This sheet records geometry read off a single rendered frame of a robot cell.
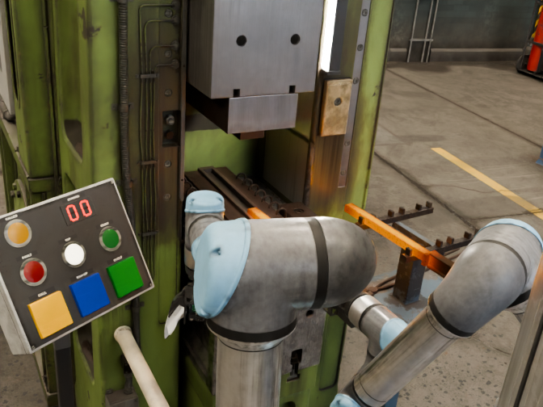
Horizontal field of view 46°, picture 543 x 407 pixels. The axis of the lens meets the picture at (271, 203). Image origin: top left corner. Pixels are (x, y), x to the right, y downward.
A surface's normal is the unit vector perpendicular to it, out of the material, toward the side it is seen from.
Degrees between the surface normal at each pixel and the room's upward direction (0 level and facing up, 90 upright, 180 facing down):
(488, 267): 41
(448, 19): 88
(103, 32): 90
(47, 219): 60
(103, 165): 90
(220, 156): 90
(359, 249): 51
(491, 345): 0
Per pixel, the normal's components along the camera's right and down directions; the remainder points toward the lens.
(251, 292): 0.20, 0.39
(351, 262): 0.57, -0.05
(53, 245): 0.73, -0.18
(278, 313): 0.51, 0.31
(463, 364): 0.07, -0.90
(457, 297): -0.53, -0.11
